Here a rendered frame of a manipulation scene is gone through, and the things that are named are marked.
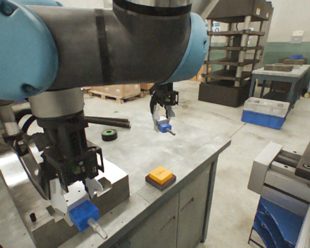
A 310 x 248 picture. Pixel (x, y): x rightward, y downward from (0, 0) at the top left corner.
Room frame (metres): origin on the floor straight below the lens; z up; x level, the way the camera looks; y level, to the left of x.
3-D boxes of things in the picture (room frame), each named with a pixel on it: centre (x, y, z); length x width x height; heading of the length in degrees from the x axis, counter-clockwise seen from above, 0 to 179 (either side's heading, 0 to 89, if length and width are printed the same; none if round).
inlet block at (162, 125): (0.72, -0.03, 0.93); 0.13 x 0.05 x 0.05; 28
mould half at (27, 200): (0.55, 0.36, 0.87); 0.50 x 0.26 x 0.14; 47
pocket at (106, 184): (0.43, 0.16, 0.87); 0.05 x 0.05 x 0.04; 47
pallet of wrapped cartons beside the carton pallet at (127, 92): (4.81, 1.10, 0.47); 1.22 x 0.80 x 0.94; 53
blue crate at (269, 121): (3.06, -1.80, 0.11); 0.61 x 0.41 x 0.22; 49
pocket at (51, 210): (0.35, 0.24, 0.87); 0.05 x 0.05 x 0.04; 47
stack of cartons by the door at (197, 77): (7.13, -1.49, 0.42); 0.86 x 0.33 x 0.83; 49
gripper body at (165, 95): (0.73, -0.03, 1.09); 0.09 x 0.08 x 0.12; 28
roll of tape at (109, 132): (0.89, 0.26, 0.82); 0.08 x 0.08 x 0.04
